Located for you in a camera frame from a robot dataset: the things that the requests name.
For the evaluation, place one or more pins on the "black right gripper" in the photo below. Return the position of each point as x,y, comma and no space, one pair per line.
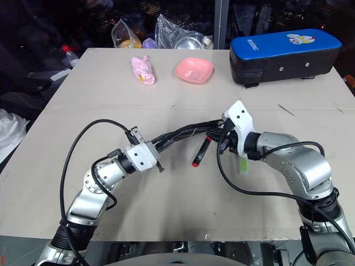
228,134

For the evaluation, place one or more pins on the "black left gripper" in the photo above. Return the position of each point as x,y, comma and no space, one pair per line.
136,136

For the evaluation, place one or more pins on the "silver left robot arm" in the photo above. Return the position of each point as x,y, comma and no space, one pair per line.
86,202

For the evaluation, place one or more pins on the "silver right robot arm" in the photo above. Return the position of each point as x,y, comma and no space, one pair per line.
302,169

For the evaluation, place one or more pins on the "red marker with black barrel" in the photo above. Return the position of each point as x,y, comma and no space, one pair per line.
201,153

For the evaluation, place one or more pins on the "pink plastic bowl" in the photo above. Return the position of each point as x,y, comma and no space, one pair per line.
194,70

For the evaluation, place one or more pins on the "pink soft toy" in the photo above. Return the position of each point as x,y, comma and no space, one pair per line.
143,70

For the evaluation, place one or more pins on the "small white bottle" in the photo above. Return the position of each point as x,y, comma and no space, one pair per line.
207,43

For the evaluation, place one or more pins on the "steel bowl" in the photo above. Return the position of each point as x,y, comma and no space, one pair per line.
189,43

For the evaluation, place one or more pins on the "purple small item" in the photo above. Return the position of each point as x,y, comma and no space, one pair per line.
148,43

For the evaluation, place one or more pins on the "blue and black boxing pad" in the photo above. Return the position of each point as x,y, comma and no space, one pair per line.
285,56

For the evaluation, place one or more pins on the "clear bag with steel bowl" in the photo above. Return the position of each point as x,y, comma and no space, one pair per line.
172,29

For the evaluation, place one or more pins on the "clear bag with orange item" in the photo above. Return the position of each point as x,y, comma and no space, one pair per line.
124,33

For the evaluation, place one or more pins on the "clear bottle with red cap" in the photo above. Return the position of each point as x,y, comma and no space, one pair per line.
68,56

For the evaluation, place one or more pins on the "white cloth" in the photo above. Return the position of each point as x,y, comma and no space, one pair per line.
11,133

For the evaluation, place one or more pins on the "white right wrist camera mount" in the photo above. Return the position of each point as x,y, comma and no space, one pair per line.
240,122

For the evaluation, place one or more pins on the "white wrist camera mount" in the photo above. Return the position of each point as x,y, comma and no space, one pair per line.
140,157
240,122

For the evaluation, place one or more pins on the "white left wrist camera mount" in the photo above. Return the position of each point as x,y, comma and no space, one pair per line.
140,157

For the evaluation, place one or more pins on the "metal upright post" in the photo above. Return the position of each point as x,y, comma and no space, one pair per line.
222,23

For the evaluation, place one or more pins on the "grey flat bracket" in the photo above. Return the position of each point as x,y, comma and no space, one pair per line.
48,76

